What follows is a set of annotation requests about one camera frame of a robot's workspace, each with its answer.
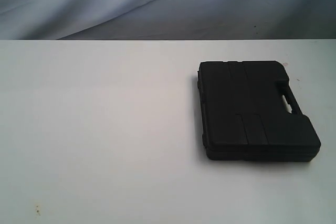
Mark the grey backdrop cloth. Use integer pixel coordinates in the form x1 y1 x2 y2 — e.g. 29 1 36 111
1 0 335 40

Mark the black plastic tool case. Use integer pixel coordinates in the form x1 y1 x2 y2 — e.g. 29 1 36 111
197 61 321 162

